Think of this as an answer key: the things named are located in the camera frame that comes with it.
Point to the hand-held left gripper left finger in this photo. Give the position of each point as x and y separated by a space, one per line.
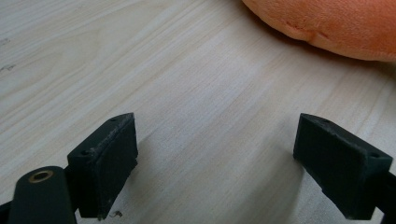
106 168

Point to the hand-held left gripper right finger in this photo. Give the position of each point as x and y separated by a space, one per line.
339 165

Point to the orange plush toy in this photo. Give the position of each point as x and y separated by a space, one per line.
336 25

